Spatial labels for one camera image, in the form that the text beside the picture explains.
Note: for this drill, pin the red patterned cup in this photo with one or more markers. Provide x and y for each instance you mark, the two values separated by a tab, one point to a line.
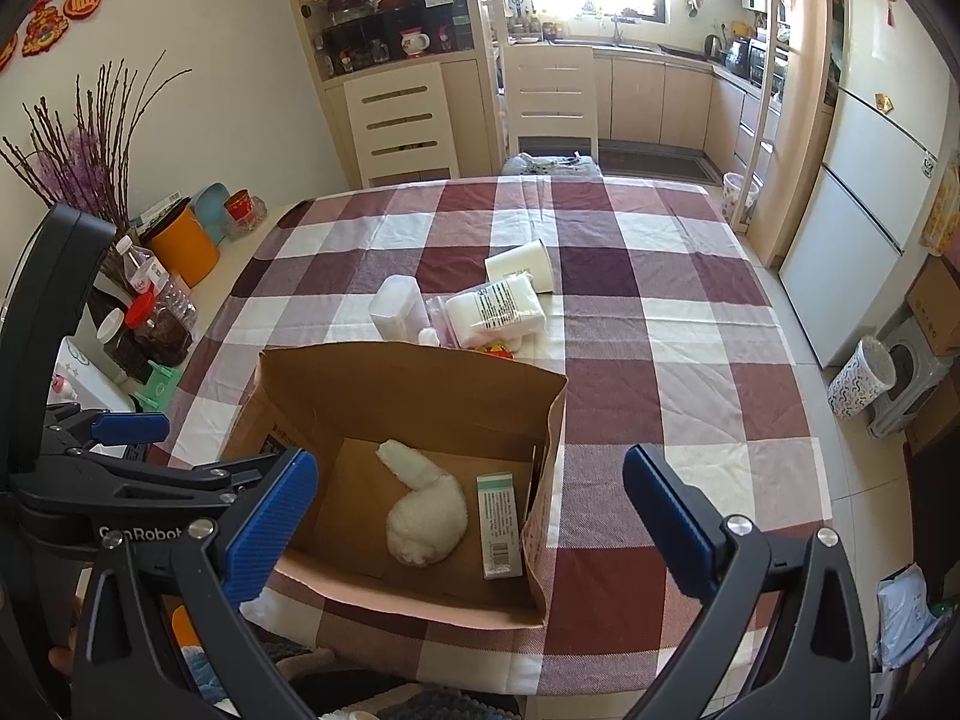
238	206

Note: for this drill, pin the patterned chair cushion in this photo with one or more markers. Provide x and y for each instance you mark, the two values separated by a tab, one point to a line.
547	163

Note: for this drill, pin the small white waste bin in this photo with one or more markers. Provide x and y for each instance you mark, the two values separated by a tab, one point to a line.
735	199

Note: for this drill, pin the yellow and pink packages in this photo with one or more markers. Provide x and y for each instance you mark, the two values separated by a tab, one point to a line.
941	217

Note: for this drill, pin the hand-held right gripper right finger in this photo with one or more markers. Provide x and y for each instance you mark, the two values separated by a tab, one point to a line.
667	517

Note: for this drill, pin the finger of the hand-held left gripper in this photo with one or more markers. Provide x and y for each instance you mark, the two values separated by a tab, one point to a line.
131	427
165	480

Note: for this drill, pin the patterned waste bin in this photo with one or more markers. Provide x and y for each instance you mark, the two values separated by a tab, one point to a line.
859	382

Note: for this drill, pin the white plush toy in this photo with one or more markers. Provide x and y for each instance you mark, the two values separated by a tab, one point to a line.
424	517

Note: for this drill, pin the dried branches bouquet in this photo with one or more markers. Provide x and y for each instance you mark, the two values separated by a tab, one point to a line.
82	157

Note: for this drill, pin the plaid tablecloth desktop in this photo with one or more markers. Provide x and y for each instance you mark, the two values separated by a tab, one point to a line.
675	390

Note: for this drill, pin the glass display cabinet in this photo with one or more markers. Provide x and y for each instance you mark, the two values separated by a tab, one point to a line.
375	15

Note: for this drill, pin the microwave oven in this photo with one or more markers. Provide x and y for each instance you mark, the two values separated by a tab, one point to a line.
769	64

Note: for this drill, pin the beige kitchen cabinets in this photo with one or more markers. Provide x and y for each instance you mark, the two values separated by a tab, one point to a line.
645	97

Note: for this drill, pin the white plastic-wrapped packet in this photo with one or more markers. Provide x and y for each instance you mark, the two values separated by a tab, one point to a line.
491	311

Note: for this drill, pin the green plastic stand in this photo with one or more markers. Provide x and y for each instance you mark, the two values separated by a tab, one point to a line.
161	390

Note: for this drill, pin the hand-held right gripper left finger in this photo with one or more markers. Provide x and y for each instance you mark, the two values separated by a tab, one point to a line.
270	525

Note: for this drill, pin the cream slatted chair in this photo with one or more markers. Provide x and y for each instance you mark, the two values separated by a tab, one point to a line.
397	82
551	60

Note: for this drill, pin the brown cardboard box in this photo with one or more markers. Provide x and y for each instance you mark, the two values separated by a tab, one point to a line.
337	390

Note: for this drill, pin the white plastic container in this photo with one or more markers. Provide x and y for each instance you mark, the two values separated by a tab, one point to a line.
390	304

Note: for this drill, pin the dark jar white lid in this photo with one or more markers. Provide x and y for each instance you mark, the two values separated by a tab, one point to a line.
112	326

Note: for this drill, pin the large cardboard box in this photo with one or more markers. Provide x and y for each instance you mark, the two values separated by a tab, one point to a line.
937	307

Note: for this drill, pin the white refrigerator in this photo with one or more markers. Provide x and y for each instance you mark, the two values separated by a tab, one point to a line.
862	202

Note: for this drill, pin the red-lid jar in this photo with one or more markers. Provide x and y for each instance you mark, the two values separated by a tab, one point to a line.
161	337

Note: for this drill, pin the green and white small box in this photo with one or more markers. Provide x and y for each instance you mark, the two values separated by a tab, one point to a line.
499	525

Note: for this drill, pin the dark ribbed clothing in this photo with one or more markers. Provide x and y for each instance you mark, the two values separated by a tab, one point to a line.
420	701

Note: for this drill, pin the clear plastic zip bag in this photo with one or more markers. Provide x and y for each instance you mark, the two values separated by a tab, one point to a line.
436	311

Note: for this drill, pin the red toy box yellow feet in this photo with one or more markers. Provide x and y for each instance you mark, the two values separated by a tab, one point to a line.
496	349

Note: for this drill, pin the light blue cup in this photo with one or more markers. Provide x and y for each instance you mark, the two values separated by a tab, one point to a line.
210	202

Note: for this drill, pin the pale blue plastic bag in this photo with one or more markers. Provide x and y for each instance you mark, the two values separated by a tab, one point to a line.
907	615

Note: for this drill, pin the white appliance cartoon sticker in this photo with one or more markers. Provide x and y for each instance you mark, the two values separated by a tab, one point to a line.
82	382

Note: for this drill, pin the white paper cup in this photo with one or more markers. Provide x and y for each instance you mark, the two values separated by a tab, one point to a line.
521	262

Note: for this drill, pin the red wall ornaments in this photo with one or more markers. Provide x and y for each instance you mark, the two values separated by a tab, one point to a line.
82	0

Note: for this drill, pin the grey plastic stool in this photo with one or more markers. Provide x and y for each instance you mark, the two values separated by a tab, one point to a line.
915	375

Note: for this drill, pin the clear plastic water bottle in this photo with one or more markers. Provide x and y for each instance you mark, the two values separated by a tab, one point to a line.
142	266

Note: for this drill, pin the dark kitchen floor mat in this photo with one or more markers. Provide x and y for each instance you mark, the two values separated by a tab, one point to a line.
652	165

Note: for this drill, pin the orange cushion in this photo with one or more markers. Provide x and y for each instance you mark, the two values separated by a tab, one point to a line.
185	626

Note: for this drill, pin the orange canister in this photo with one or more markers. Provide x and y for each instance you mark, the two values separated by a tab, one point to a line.
184	247

